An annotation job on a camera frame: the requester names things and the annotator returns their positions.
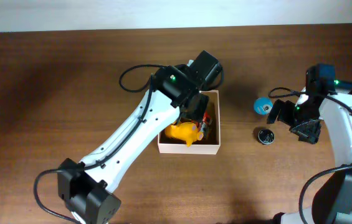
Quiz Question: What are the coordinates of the yellow toy figure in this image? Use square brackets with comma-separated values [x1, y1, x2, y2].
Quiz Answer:
[164, 122, 204, 147]

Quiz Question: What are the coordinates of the red toy monster truck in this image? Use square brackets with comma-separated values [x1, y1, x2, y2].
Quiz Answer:
[198, 112, 212, 140]

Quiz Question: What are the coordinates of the white cardboard box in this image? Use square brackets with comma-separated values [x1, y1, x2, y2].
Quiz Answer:
[157, 90, 221, 155]

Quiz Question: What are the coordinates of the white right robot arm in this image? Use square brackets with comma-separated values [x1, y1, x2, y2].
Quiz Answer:
[267, 63, 352, 224]

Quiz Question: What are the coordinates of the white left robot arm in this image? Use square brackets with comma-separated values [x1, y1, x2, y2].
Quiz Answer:
[57, 51, 223, 223]

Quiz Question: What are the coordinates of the blue egg-shaped toy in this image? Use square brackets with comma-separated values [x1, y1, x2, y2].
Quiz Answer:
[253, 97, 273, 115]

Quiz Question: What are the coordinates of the black round wheel toy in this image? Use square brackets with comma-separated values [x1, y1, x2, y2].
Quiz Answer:
[257, 129, 275, 145]

